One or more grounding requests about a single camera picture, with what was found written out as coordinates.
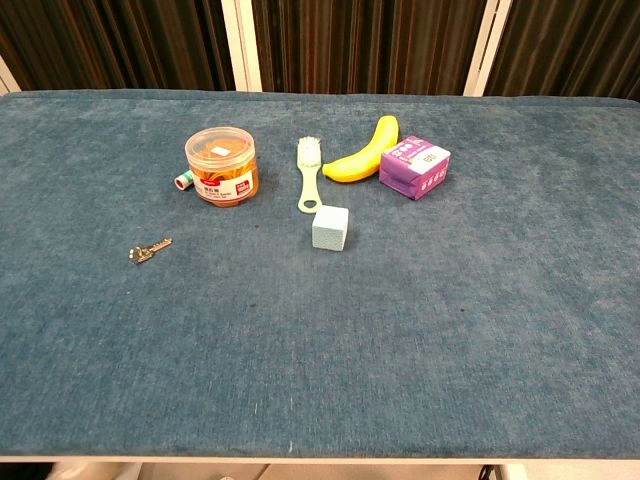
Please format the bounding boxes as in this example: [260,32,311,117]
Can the dark brown pleated curtain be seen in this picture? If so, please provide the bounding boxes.
[0,0,640,102]

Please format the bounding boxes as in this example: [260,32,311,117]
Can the white frame post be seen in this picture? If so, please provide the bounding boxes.
[221,0,263,93]
[463,0,501,97]
[0,55,22,97]

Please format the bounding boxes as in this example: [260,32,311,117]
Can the white table frame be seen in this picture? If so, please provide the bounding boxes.
[0,453,640,480]

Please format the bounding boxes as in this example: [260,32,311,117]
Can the blue fabric table cover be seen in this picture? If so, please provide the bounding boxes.
[0,89,640,459]

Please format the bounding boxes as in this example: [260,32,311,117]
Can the small silver metal key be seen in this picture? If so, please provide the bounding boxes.
[127,237,174,265]

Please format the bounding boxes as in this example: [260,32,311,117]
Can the light blue foam cube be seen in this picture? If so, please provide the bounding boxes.
[311,204,350,252]

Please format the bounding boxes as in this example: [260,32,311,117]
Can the clear jar of rubber bands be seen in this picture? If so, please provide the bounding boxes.
[184,126,260,205]

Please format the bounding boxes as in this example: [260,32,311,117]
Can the purple tissue pack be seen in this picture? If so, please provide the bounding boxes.
[378,134,452,202]

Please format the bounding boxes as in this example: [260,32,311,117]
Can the light green plastic brush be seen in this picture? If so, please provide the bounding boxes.
[296,136,324,215]

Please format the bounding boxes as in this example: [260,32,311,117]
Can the yellow toy banana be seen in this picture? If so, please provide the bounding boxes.
[322,115,401,184]

